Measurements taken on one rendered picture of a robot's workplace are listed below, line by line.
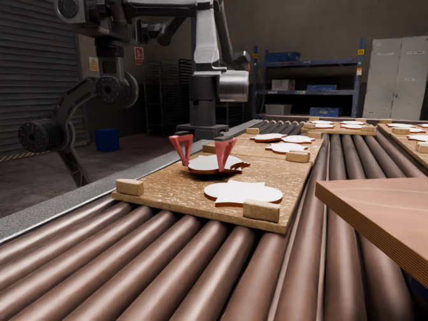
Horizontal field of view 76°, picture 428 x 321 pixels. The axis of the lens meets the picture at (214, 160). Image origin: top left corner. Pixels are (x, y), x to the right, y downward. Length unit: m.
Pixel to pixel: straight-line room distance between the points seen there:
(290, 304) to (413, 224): 0.15
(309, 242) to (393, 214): 0.20
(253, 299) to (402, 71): 5.14
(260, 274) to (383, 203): 0.17
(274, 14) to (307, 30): 0.77
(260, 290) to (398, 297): 0.15
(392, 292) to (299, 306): 0.11
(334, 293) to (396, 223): 0.14
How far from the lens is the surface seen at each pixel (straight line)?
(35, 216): 0.60
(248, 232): 0.46
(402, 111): 5.37
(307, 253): 0.42
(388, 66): 5.35
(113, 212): 0.55
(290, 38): 6.17
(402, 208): 0.29
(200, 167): 0.62
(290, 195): 0.57
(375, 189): 0.32
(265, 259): 0.39
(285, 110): 5.50
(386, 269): 0.43
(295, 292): 0.35
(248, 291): 0.34
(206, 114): 0.59
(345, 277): 0.39
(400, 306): 0.38
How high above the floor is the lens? 1.14
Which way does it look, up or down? 15 degrees down
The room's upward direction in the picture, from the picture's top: straight up
